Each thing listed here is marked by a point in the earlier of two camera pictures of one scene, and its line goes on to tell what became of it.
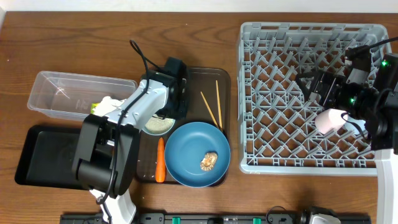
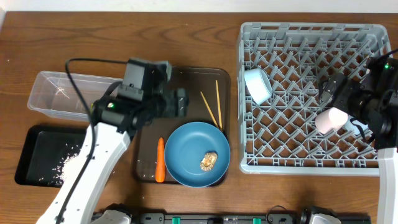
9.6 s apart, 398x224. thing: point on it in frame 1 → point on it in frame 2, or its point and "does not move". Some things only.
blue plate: (197, 154) does not move
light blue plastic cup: (356, 127) does not move
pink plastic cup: (328, 119) does not move
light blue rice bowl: (158, 126) → (259, 85)
